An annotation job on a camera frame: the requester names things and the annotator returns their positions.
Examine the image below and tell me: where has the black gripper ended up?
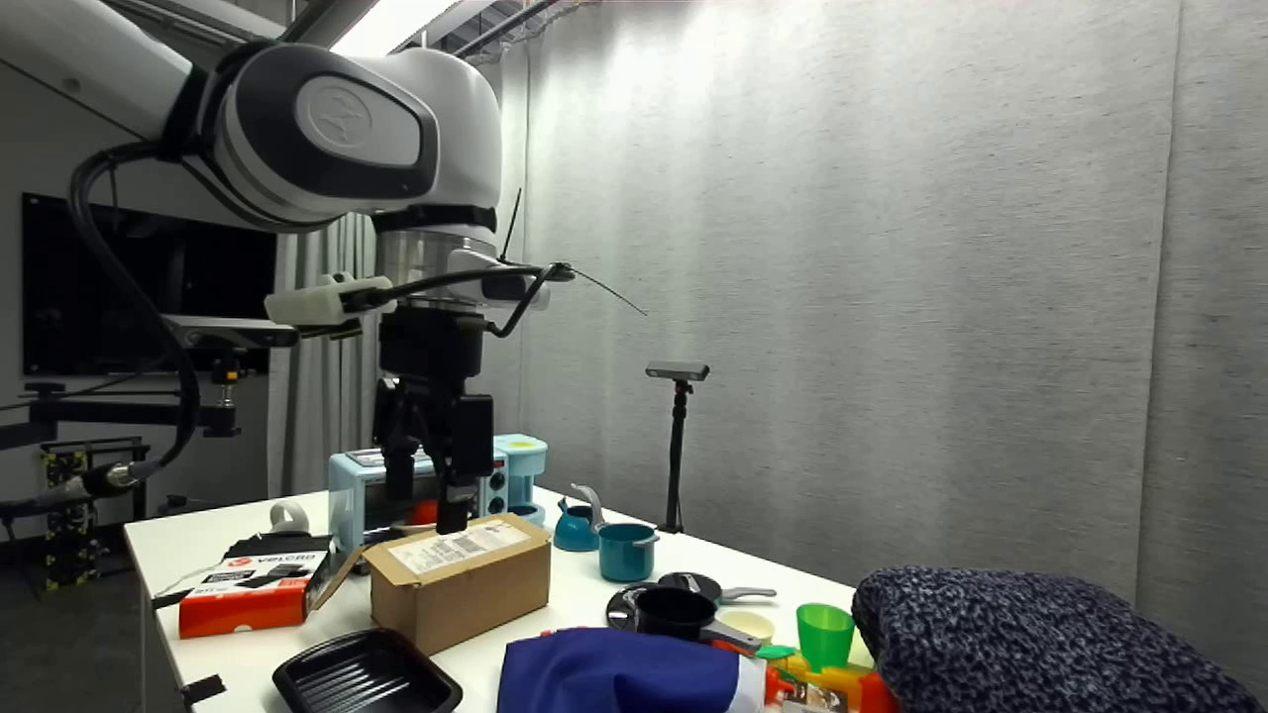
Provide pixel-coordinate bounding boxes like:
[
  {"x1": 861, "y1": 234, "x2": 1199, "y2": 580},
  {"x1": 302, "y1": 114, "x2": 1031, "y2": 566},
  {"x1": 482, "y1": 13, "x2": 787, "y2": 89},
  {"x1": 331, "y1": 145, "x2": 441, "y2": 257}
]
[{"x1": 367, "y1": 306, "x2": 499, "y2": 537}]

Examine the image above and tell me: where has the blue cloth with white band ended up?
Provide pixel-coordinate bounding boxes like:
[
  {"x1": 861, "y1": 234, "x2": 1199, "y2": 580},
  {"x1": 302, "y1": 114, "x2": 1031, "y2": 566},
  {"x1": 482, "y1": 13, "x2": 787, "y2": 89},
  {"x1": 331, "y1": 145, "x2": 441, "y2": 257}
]
[{"x1": 494, "y1": 627, "x2": 771, "y2": 713}]

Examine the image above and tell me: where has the brown cardboard box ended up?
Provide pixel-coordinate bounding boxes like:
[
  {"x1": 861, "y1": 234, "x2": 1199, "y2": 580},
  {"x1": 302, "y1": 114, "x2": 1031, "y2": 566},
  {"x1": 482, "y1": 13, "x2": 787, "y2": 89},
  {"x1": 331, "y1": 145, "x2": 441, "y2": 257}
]
[{"x1": 360, "y1": 510, "x2": 553, "y2": 660}]

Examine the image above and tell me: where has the teal toy kettle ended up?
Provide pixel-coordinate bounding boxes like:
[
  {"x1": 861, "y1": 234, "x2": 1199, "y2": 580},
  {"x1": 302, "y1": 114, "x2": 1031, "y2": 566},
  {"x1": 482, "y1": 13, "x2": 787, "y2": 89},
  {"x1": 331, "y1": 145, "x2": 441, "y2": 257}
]
[{"x1": 551, "y1": 479, "x2": 611, "y2": 553}]

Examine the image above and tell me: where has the black tool on box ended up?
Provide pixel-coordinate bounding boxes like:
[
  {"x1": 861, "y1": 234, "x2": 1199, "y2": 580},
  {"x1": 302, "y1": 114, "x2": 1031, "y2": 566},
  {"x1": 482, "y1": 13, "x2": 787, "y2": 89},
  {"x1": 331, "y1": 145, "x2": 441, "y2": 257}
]
[{"x1": 212, "y1": 525, "x2": 335, "y2": 562}]

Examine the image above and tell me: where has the black ribbed grill tray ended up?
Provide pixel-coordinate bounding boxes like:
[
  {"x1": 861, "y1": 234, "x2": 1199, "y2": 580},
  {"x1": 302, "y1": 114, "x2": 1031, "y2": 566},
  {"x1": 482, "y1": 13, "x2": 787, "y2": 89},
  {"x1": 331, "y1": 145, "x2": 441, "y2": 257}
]
[{"x1": 269, "y1": 627, "x2": 469, "y2": 713}]

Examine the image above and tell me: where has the orange red flat box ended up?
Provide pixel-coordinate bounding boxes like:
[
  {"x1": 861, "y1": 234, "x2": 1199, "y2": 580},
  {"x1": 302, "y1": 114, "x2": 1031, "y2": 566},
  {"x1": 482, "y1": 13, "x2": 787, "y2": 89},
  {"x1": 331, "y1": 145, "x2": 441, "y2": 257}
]
[{"x1": 176, "y1": 551, "x2": 327, "y2": 640}]

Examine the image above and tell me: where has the black lid with silver knob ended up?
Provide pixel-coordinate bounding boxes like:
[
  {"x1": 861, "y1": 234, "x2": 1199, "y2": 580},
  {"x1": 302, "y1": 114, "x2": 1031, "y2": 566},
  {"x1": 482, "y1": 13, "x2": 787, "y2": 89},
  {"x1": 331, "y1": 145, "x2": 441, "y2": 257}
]
[{"x1": 603, "y1": 580, "x2": 647, "y2": 632}]

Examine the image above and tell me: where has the black mug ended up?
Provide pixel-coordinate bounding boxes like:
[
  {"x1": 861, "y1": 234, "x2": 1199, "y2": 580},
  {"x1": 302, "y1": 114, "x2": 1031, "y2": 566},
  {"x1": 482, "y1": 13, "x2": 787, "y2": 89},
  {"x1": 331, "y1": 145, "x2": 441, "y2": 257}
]
[{"x1": 630, "y1": 580, "x2": 722, "y2": 650}]

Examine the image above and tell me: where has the small dark frying pan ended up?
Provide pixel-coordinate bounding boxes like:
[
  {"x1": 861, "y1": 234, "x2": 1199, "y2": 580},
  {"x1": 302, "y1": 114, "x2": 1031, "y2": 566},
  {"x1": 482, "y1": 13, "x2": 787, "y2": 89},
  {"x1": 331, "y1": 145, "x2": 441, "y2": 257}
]
[{"x1": 655, "y1": 566, "x2": 783, "y2": 612}]

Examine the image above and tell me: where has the black table clamp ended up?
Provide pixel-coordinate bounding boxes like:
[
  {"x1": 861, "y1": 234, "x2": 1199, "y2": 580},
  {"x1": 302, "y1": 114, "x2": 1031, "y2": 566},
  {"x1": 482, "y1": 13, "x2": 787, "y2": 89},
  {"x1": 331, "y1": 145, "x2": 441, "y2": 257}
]
[{"x1": 176, "y1": 670, "x2": 231, "y2": 707}]

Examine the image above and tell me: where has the black metal rack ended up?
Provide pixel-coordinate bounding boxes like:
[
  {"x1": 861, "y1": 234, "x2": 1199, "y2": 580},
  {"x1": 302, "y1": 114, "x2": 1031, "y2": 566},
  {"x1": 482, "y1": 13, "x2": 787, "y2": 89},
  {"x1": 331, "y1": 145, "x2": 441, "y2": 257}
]
[{"x1": 35, "y1": 435, "x2": 156, "y2": 595}]

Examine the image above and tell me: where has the pale yellow plate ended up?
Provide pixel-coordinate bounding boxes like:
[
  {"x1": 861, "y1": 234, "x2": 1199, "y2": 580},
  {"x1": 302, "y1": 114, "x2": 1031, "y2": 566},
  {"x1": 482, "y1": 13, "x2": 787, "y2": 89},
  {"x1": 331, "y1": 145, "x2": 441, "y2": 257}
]
[{"x1": 716, "y1": 607, "x2": 783, "y2": 650}]

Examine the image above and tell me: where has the green plastic cup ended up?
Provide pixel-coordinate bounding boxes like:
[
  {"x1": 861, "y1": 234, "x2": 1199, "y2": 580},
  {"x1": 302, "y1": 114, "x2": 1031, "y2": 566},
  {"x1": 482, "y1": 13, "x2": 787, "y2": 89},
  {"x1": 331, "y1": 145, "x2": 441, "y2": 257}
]
[{"x1": 794, "y1": 603, "x2": 861, "y2": 674}]

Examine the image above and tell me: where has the orange toy food pile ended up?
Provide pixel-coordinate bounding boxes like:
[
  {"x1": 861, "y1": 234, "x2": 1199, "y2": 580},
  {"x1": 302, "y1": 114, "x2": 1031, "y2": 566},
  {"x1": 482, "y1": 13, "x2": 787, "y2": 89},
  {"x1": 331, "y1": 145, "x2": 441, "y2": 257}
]
[{"x1": 754, "y1": 640, "x2": 902, "y2": 713}]

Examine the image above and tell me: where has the speckled dark blue cushion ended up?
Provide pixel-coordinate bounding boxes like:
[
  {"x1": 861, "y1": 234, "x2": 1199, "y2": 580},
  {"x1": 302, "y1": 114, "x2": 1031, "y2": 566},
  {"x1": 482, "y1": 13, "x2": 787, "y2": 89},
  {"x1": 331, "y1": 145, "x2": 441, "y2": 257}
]
[{"x1": 848, "y1": 566, "x2": 1268, "y2": 713}]

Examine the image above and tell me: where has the black camera on stand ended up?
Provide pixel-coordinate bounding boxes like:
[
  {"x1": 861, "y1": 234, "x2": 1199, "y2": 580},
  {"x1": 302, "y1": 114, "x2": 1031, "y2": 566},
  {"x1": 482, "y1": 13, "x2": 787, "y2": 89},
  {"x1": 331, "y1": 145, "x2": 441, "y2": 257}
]
[{"x1": 640, "y1": 355, "x2": 716, "y2": 537}]

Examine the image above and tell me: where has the black wall monitor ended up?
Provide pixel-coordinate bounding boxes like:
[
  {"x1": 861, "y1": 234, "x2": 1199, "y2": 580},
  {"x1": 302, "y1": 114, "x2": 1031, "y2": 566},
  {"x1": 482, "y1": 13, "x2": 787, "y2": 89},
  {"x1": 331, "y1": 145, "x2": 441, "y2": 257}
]
[{"x1": 17, "y1": 191, "x2": 280, "y2": 378}]

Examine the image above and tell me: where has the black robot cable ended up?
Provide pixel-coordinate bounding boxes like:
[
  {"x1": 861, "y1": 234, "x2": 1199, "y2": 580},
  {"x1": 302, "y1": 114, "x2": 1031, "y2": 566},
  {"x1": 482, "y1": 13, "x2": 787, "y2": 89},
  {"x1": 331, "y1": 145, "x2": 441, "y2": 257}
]
[{"x1": 65, "y1": 138, "x2": 205, "y2": 493}]

